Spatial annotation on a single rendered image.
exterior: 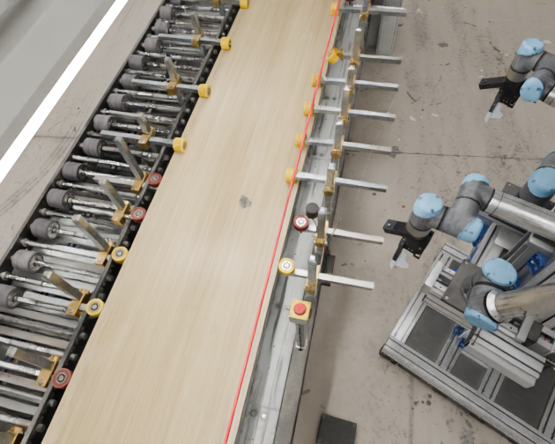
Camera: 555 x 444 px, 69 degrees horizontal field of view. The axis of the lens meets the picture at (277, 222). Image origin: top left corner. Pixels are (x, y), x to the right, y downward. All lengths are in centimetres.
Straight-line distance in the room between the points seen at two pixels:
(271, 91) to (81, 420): 201
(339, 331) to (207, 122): 158
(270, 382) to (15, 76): 175
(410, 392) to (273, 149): 167
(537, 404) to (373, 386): 87
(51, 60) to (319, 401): 238
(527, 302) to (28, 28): 140
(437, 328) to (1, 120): 245
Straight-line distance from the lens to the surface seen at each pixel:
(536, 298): 146
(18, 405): 232
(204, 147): 241
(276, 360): 209
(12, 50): 59
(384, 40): 428
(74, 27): 64
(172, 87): 273
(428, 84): 421
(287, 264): 192
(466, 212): 127
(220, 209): 213
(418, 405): 276
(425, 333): 263
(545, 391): 280
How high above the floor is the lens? 266
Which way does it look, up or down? 59 degrees down
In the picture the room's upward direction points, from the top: 7 degrees counter-clockwise
